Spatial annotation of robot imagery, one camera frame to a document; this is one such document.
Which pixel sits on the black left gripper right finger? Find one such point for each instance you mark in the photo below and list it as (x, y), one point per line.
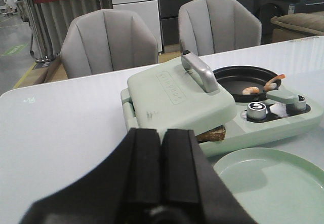
(191, 183)

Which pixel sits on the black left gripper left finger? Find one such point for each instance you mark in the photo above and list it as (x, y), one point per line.
(129, 175)

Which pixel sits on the bread slice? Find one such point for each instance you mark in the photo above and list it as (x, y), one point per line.
(216, 134)

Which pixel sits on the mint green sandwich maker lid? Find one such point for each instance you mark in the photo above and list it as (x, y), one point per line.
(178, 94)

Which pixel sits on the orange shrimp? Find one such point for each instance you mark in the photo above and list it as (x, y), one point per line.
(250, 91)
(271, 84)

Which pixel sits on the mint green breakfast maker base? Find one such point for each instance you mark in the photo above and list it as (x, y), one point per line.
(241, 133)

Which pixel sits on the mint green round plate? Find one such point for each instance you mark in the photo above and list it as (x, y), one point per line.
(274, 186)

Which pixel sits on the left silver control knob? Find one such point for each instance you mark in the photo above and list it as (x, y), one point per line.
(256, 111)

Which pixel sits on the black round frying pan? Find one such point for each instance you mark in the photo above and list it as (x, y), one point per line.
(236, 78)

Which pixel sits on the left grey upholstered chair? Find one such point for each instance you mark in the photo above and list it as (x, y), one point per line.
(107, 40)

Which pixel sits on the grey upholstered chair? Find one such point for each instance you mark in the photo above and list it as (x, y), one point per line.
(107, 40)
(213, 26)

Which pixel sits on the right grey upholstered chair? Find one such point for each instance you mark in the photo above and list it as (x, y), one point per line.
(213, 26)

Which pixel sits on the beige sofa cushion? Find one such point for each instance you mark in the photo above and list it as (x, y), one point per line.
(296, 26)

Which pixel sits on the white refrigerator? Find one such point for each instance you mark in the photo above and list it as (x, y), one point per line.
(148, 10)

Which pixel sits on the dark appliance cabinet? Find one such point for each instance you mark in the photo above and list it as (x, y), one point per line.
(264, 10)

